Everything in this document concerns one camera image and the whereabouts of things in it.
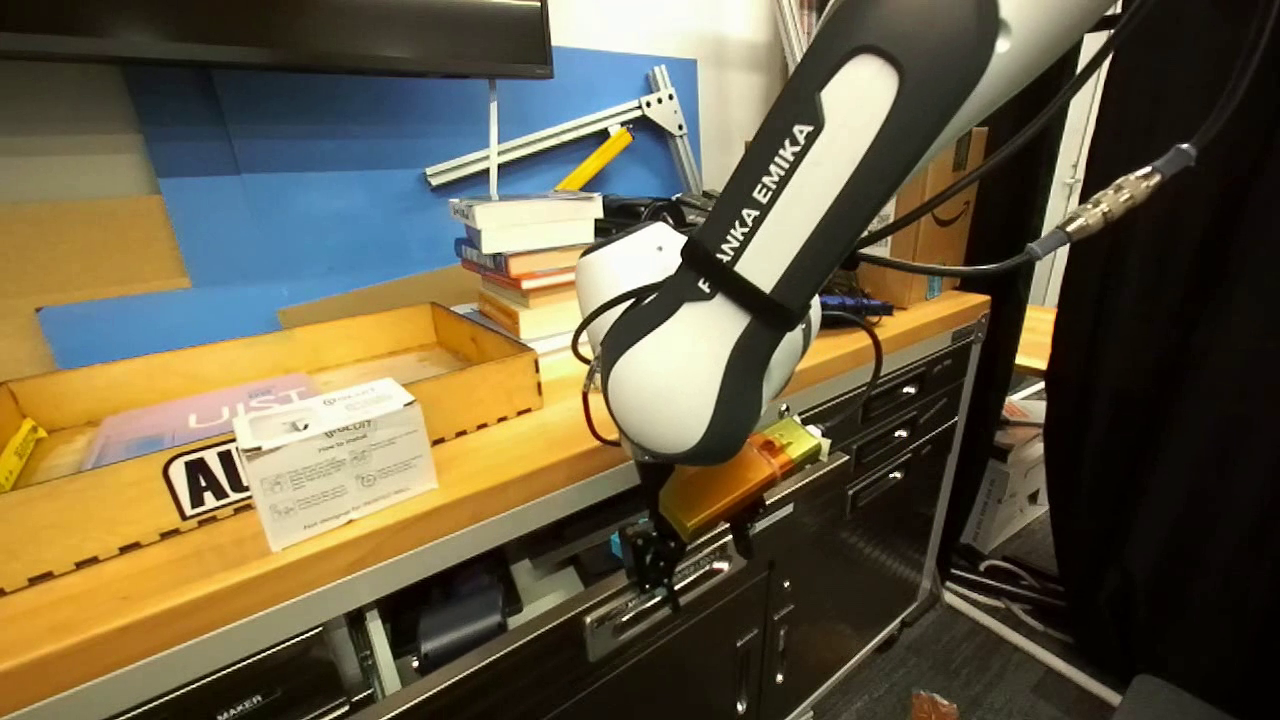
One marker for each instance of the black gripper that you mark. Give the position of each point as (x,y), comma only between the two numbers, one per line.
(659,499)

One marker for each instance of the small blue object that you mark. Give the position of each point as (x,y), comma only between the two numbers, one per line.
(619,546)

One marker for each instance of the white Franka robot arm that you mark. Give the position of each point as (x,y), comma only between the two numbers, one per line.
(803,203)

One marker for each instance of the open black drawer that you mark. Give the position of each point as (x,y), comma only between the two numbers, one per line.
(706,583)

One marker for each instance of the orange yellow flat package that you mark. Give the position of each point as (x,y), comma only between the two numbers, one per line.
(733,480)

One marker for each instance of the black workbench cabinet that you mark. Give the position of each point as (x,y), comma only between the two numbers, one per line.
(827,585)

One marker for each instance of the black rectangular case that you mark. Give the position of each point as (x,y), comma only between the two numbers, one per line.
(462,622)

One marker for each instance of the pile of assorted books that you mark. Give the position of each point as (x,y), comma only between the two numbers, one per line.
(526,302)

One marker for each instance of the brown snack packet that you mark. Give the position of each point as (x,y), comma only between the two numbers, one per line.
(932,707)

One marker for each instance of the white printed carton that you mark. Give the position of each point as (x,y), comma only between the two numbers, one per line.
(342,462)

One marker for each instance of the blue pouch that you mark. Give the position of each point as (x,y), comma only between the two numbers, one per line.
(852,306)

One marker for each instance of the white floor box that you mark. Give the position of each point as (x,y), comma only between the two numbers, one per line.
(1006,499)

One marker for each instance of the thick white book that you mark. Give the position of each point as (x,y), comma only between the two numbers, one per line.
(532,223)

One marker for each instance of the yellow spirit level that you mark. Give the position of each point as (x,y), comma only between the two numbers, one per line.
(598,156)

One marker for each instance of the black white letter sticker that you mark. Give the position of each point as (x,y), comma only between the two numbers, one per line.
(207,480)

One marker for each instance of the large cardboard box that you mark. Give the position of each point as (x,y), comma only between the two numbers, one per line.
(940,215)

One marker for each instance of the pink paper sheet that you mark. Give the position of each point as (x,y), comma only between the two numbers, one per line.
(185,416)

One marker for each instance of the black curtain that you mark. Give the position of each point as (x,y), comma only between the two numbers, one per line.
(1174,442)

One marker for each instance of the wooden laser-cut tray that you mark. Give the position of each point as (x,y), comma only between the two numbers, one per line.
(105,523)

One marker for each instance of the yellow flat item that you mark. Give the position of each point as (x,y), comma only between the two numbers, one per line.
(18,456)

